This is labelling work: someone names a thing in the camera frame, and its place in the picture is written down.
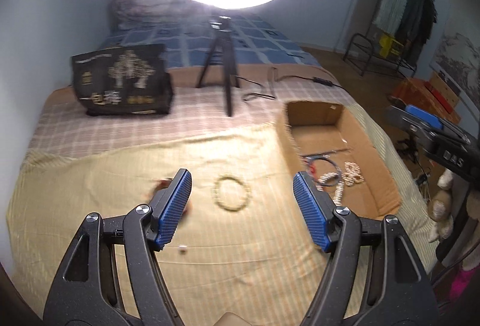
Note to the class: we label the black printed gift bag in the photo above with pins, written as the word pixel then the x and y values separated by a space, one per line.
pixel 123 81

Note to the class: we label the black tripod stand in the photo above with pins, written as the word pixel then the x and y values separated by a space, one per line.
pixel 221 63

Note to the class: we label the yellow striped cloth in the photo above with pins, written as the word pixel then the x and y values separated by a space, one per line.
pixel 249 250

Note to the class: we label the black metal chair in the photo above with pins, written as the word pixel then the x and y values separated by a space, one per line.
pixel 362 53

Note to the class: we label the black clothes rack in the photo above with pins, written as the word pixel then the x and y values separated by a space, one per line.
pixel 410 22

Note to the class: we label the yellow box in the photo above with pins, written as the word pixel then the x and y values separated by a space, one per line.
pixel 389 47

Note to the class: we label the checked bed sheet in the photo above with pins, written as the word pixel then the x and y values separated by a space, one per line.
pixel 65 129

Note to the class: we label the landscape wall poster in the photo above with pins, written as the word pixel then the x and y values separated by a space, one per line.
pixel 458 55

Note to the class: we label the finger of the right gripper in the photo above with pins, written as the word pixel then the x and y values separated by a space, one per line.
pixel 428 118

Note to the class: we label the orange storage box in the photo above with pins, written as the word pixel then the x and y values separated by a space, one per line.
pixel 435 96

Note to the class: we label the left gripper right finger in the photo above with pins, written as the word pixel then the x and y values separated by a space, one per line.
pixel 317 210

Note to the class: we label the brown cardboard box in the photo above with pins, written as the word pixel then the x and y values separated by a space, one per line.
pixel 320 128

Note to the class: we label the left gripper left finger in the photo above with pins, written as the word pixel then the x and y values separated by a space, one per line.
pixel 166 217

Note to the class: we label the blue checked blanket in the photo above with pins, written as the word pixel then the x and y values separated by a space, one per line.
pixel 189 40

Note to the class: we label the dark blue bangle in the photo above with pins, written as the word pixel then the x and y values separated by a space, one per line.
pixel 329 178

